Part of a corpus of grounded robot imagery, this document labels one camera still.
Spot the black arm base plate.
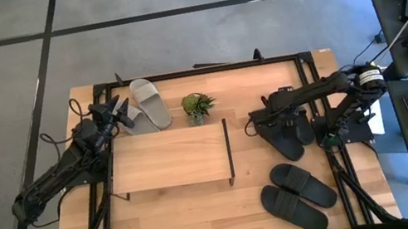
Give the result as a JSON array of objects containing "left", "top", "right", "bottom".
[{"left": 311, "top": 106, "right": 375, "bottom": 151}]

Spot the grey rubber slide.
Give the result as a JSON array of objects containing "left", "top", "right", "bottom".
[
  {"left": 112, "top": 97, "right": 161, "bottom": 140},
  {"left": 128, "top": 74, "right": 174, "bottom": 134}
]

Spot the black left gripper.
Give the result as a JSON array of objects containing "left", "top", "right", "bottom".
[{"left": 77, "top": 92, "right": 140, "bottom": 152}]

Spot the wooden shelf with black legs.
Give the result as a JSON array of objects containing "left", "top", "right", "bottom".
[{"left": 103, "top": 117, "right": 239, "bottom": 207}]

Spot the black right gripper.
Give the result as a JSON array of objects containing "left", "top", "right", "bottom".
[{"left": 245, "top": 86, "right": 309, "bottom": 132}]

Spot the potted succulent plant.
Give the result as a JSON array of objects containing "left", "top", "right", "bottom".
[{"left": 179, "top": 89, "right": 221, "bottom": 129}]

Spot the black aluminium table frame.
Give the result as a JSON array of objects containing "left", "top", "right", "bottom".
[{"left": 24, "top": 28, "right": 403, "bottom": 229}]

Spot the white paper sheet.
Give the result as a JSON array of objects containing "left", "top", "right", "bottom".
[{"left": 364, "top": 98, "right": 386, "bottom": 137}]

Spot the black rubber slide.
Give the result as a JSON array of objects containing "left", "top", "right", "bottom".
[
  {"left": 290, "top": 106, "right": 318, "bottom": 148},
  {"left": 267, "top": 154, "right": 340, "bottom": 218},
  {"left": 258, "top": 176, "right": 330, "bottom": 229},
  {"left": 253, "top": 113, "right": 308, "bottom": 168}
]

